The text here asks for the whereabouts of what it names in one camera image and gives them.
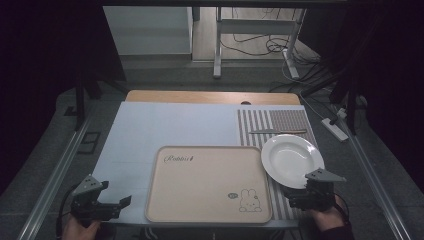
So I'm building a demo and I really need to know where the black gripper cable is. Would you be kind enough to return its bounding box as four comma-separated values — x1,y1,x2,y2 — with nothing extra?
334,192,351,224
55,185,81,239

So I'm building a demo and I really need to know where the white power strip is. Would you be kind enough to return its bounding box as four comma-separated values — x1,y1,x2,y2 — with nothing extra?
321,117,350,143

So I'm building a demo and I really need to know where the person's right hand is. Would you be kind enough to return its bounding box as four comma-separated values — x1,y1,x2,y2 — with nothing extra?
307,195,348,233

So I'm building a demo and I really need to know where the grey striped placemat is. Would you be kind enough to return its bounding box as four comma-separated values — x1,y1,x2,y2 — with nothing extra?
236,108,320,221

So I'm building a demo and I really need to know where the white floor cable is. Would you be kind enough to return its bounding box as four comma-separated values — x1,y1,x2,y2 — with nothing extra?
280,49,329,120

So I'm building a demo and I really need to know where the beige tray with rabbit print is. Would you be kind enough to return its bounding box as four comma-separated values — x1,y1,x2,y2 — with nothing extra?
145,145,273,225

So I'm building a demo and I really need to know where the white round plate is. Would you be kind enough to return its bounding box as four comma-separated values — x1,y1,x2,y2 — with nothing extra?
260,133,325,190

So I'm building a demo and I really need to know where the white desk frame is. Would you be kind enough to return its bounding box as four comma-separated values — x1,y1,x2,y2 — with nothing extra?
212,7,307,80

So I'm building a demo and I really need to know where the wooden table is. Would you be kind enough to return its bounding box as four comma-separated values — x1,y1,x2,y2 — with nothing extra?
125,89,302,106

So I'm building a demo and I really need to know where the aluminium rail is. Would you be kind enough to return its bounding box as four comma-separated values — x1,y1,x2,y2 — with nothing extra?
17,114,94,240
335,114,413,240

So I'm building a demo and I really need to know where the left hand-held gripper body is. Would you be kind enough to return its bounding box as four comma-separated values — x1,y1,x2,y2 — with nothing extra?
69,174,113,222

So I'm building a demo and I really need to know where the pale blue table sheet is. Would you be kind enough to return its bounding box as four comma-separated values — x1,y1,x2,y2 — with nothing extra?
92,101,307,228

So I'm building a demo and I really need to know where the person's left hand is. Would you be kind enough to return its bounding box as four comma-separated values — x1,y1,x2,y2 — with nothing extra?
61,214,102,240

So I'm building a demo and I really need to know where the table knife with wooden handle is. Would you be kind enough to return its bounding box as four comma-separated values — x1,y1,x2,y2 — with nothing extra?
248,128,308,135

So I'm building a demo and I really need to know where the black metal stand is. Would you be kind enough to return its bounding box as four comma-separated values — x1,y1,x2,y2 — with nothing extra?
329,74,359,136
73,74,103,132

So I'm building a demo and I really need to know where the black floor cable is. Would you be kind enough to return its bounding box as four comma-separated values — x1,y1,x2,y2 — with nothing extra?
219,8,323,68

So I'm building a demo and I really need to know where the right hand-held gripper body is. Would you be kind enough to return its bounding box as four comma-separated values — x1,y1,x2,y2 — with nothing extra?
304,167,347,212

